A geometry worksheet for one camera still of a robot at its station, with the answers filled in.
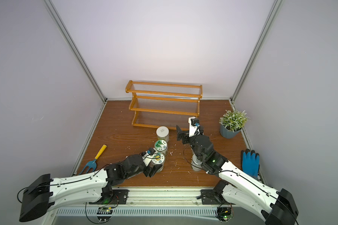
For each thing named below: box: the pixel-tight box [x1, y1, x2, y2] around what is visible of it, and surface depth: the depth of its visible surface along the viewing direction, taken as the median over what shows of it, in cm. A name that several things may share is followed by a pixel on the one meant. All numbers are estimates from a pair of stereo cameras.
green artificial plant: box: [219, 109, 251, 132], surface depth 86 cm
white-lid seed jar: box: [155, 125, 170, 143], surface depth 91 cm
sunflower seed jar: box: [151, 152, 166, 172], surface depth 77 cm
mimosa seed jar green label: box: [154, 139, 168, 152], surface depth 85 cm
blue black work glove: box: [241, 148, 261, 180], surface depth 87 cm
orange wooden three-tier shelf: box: [125, 80, 203, 131], surface depth 96 cm
